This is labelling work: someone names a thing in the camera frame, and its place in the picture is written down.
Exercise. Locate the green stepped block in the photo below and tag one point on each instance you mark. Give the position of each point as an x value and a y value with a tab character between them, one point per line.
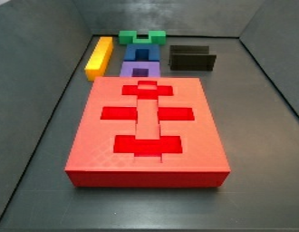
130	37

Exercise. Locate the black angled fixture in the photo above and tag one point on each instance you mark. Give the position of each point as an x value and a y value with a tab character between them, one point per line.
191	58

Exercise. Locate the blue U-shaped block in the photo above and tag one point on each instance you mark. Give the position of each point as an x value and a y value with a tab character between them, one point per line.
142	52

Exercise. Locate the red board with slots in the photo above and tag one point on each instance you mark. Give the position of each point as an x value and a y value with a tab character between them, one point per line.
147	135

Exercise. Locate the yellow long block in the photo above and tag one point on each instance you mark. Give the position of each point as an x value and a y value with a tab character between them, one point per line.
99	59

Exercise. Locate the purple U-shaped block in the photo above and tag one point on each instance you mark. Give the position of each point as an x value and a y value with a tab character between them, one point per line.
140	69

